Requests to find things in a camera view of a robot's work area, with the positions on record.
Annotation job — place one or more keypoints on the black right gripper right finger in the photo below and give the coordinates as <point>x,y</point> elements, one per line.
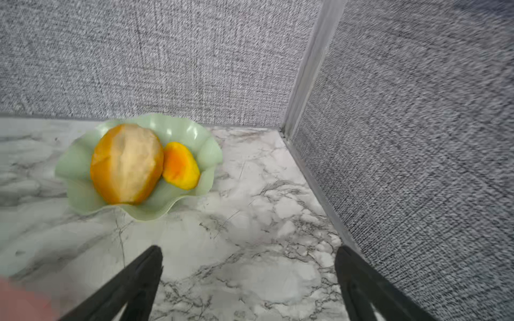
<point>364,290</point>

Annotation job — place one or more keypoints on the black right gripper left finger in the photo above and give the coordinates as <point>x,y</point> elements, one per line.
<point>132,291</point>

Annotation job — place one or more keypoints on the pink plastic spray bottle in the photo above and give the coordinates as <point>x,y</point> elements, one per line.
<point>18,304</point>

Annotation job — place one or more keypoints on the large orange bread roll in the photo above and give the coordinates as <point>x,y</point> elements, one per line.
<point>126,164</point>

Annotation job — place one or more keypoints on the small orange fruit slice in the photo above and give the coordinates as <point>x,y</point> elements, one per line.
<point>179,167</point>

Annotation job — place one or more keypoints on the light green wavy plate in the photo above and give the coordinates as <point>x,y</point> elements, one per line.
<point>73,167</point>

